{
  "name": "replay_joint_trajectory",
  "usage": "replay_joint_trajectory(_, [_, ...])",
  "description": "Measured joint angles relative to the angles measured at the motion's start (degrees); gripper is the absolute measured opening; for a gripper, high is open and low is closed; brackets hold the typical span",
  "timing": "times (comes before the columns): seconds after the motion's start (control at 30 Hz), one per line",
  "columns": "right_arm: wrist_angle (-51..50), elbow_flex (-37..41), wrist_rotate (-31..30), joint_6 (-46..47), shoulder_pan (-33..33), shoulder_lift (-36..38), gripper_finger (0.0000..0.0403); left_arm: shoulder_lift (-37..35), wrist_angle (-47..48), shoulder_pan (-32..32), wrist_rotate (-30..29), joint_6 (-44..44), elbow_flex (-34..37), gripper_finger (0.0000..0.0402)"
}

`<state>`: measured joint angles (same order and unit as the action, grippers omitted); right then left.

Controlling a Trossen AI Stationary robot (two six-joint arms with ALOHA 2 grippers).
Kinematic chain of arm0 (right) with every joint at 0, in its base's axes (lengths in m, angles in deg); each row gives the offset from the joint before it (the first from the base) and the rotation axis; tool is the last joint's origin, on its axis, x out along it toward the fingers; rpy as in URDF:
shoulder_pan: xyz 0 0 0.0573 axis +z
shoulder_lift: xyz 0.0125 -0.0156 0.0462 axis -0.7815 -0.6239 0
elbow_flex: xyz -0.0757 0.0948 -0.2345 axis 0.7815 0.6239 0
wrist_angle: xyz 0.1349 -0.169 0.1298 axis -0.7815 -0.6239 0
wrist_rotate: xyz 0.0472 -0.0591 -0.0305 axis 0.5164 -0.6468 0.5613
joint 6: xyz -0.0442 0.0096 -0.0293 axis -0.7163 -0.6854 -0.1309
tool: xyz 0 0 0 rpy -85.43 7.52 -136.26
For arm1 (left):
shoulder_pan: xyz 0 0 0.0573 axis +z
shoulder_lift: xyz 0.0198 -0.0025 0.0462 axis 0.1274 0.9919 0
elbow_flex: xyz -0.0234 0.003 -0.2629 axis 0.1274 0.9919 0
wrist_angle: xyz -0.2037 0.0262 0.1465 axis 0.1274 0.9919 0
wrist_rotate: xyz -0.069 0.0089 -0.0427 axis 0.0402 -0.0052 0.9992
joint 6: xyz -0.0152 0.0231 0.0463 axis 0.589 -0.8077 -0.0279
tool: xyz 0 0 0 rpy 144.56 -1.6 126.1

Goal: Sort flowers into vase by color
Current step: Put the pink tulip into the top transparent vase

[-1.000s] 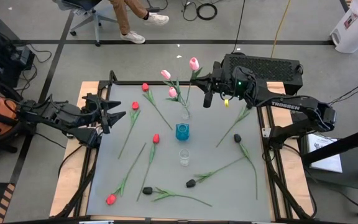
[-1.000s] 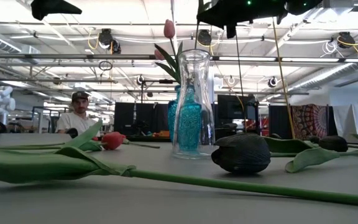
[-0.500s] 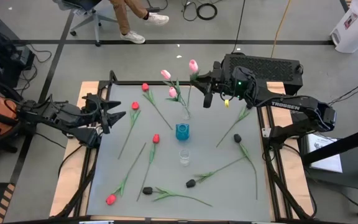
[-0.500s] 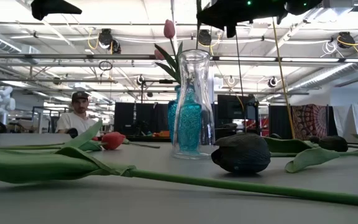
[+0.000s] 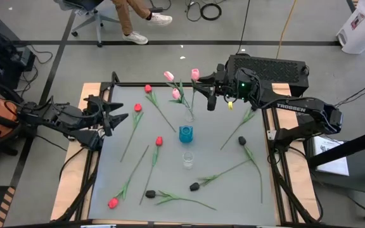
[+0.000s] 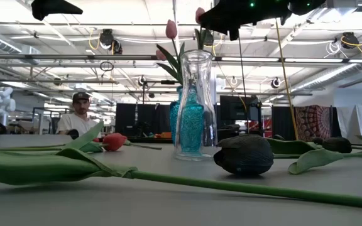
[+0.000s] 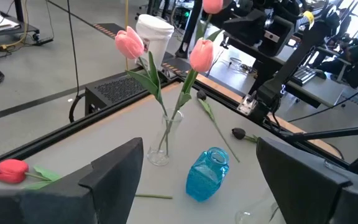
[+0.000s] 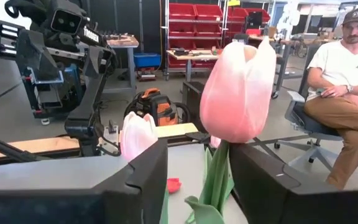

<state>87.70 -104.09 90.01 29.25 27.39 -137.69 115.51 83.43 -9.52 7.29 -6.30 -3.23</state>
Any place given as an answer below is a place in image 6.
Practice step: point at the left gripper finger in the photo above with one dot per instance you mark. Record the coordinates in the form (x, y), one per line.
(47, 7)

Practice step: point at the pink artificial tulip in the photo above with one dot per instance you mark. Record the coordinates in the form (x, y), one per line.
(171, 29)
(200, 15)
(160, 55)

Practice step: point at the clear glass vase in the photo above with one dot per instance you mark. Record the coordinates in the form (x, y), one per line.
(200, 72)

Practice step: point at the white hanging sheet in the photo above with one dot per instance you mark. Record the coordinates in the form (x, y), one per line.
(354, 120)

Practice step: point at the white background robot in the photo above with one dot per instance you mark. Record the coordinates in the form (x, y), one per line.
(4, 103)

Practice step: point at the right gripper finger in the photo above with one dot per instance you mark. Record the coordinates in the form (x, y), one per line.
(228, 19)

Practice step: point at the teal glass vase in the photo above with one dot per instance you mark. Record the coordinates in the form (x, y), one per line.
(172, 122)

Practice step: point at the narrow black partition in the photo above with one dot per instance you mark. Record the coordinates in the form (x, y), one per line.
(281, 122)

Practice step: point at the black boom stand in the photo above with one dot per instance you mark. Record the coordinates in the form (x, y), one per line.
(167, 82)

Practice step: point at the red patterned tapestry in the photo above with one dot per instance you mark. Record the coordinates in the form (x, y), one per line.
(313, 122)

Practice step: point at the orange box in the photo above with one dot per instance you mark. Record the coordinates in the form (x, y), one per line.
(165, 135)

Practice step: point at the black computer monitor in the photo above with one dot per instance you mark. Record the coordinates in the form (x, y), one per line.
(234, 108)

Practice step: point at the black rounded knob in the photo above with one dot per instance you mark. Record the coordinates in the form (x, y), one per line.
(73, 134)

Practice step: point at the person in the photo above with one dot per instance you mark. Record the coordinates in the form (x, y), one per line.
(77, 124)

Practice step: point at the red artificial tulip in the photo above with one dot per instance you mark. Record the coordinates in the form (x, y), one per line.
(96, 140)
(114, 142)

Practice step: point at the wide black partition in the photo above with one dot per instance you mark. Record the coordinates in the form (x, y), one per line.
(126, 120)

